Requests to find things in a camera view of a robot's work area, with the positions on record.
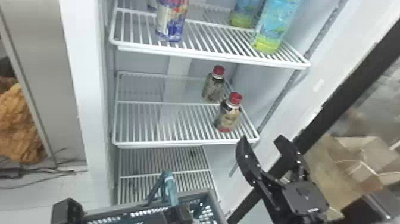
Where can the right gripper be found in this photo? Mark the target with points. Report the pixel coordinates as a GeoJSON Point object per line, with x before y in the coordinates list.
{"type": "Point", "coordinates": [304, 197]}

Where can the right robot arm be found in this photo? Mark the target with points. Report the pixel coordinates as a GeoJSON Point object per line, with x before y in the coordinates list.
{"type": "Point", "coordinates": [300, 220]}

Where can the brown bottle red cap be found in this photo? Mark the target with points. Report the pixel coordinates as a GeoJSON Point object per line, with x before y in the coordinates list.
{"type": "Point", "coordinates": [214, 89]}
{"type": "Point", "coordinates": [228, 115]}

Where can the blue basket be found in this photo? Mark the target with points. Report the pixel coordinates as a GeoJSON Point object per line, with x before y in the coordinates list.
{"type": "Point", "coordinates": [200, 208]}

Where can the cardboard box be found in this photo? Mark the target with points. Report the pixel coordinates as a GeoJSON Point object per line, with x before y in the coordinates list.
{"type": "Point", "coordinates": [359, 159]}

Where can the fridge door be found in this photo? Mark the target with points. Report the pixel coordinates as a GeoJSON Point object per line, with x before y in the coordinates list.
{"type": "Point", "coordinates": [350, 90]}

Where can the white fridge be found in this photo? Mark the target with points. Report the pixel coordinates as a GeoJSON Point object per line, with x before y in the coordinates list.
{"type": "Point", "coordinates": [90, 94]}

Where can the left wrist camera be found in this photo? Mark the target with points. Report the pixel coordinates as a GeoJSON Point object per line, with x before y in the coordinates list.
{"type": "Point", "coordinates": [66, 212]}

